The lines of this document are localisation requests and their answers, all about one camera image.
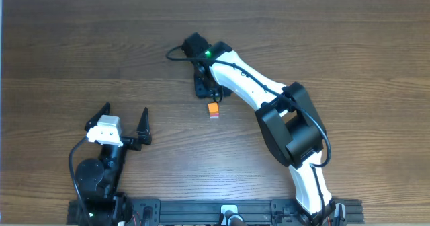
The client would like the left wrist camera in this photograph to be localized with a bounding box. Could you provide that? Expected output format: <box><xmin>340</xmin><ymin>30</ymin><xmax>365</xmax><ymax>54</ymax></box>
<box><xmin>85</xmin><ymin>114</ymin><xmax>124</xmax><ymax>147</ymax></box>

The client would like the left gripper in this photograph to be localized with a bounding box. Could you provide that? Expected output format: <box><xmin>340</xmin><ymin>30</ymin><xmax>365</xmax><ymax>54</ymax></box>
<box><xmin>84</xmin><ymin>102</ymin><xmax>153</xmax><ymax>152</ymax></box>

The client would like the mounting rail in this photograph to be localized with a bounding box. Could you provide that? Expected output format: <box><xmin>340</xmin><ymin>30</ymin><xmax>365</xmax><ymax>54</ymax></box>
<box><xmin>67</xmin><ymin>198</ymin><xmax>364</xmax><ymax>226</ymax></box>

